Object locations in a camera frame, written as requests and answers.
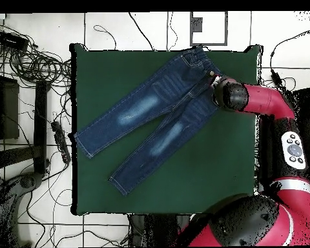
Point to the blue denim jeans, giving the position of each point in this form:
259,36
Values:
144,108

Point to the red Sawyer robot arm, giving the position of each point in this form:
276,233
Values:
273,103

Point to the dark green table cloth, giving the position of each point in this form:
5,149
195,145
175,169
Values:
209,155

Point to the black power strip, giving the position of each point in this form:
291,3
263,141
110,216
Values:
60,140

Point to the black rectangular box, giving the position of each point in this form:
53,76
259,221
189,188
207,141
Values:
11,41

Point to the black chair base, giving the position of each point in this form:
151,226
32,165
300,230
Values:
28,181

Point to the grey square floor frame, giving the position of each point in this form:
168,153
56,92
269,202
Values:
208,44

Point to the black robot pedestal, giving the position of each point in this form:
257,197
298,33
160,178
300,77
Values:
155,230

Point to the black frame stand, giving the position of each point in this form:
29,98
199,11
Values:
40,124

